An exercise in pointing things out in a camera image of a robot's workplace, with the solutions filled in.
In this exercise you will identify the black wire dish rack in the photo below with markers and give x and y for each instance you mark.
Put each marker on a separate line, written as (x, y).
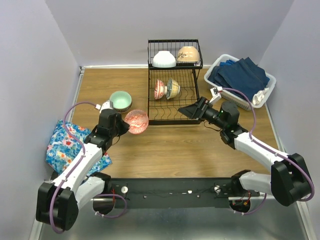
(165, 111)

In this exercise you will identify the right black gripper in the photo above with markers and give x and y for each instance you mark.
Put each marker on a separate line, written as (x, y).
(196, 110)

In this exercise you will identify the dark blue folded cloth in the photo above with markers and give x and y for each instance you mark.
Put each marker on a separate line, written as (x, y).
(242, 75)

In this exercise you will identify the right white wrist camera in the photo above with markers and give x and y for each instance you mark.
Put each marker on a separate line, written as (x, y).
(216, 94)

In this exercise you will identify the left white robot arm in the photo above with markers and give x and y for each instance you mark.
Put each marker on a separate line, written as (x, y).
(59, 201)

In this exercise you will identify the aluminium frame rail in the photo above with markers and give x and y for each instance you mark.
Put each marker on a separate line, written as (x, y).
(60, 200)

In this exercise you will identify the blue zigzag red bowl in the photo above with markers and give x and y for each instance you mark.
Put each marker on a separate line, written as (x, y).
(138, 121)

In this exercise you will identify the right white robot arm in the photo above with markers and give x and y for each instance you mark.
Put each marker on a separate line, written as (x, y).
(289, 180)

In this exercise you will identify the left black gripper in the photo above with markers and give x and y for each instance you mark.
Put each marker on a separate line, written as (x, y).
(125, 126)

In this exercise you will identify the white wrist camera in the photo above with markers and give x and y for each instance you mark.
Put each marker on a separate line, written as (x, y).
(216, 94)
(107, 105)

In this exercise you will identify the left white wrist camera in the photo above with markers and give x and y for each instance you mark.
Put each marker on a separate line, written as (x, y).
(107, 105)

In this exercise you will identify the white crumpled cloth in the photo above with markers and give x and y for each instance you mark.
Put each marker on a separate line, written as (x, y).
(259, 96)

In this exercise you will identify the yellow dotted teal bowl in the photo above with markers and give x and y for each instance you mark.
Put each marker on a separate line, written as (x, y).
(173, 89)

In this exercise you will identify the mint green bowl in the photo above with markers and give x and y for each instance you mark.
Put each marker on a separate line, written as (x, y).
(121, 96)

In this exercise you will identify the white plastic basket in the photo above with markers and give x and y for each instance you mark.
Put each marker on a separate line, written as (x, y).
(230, 96)

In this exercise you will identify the white ribbed bowl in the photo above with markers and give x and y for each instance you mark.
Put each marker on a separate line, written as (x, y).
(164, 59)

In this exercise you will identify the beige floral bowl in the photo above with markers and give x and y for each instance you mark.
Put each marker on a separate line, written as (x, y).
(188, 54)

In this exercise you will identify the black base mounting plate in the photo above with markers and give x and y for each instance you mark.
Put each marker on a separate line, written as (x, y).
(166, 193)

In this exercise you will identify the blue floral cloth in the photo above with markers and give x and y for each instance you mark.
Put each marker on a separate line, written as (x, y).
(62, 147)

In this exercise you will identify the red white patterned bowl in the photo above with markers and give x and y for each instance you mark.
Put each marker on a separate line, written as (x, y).
(160, 89)

